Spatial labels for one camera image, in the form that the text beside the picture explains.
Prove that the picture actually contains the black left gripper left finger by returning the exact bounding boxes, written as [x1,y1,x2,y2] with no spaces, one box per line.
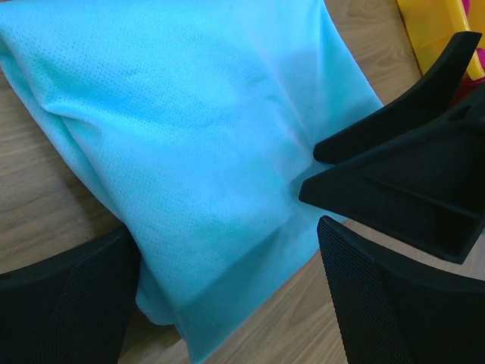
[1,226,140,363]

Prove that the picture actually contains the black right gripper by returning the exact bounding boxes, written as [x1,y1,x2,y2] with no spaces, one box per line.
[299,31,484,264]

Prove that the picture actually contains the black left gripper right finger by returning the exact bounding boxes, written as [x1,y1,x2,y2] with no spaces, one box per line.
[318,216,484,363]

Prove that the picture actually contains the teal t shirt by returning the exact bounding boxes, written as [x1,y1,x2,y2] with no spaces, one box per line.
[1,1,381,363]

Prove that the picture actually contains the magenta crumpled t shirt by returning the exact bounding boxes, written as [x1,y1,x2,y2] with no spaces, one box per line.
[450,0,485,111]

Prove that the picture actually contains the yellow plastic bin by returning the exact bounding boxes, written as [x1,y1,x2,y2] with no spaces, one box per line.
[397,0,484,74]

